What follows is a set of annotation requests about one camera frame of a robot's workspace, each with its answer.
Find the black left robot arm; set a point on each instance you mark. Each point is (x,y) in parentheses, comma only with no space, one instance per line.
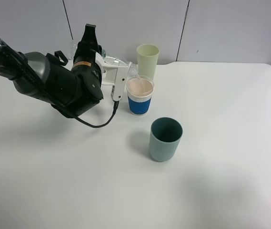
(45,77)

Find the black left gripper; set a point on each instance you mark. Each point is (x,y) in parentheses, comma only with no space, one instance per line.
(85,56)

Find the clear bottle with green label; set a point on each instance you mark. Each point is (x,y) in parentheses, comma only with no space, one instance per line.
(86,76)

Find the teal plastic cup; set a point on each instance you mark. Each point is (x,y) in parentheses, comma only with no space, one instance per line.
(165,136)

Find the pale green plastic cup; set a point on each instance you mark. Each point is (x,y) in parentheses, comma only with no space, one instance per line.
(147,57)

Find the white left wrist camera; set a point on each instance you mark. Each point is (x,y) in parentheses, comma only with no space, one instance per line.
(114,73)

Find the glass cup with blue sleeve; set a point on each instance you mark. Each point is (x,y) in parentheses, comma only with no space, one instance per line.
(139,92)

